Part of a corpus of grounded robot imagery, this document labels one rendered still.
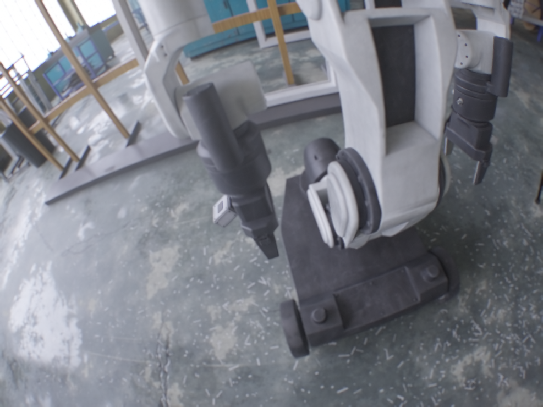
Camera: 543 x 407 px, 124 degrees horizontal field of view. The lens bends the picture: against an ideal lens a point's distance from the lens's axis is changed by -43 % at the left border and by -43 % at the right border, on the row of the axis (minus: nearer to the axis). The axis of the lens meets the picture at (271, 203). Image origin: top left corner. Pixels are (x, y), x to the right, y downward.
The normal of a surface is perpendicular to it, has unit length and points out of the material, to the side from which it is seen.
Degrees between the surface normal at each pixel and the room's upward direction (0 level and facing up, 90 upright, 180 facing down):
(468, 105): 85
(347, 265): 0
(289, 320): 6
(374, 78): 69
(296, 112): 0
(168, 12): 79
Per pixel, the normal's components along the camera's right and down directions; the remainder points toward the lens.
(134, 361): -0.22, -0.55
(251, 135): 0.42, -0.38
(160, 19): -0.21, 0.72
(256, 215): 0.16, 0.65
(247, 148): 0.67, 0.38
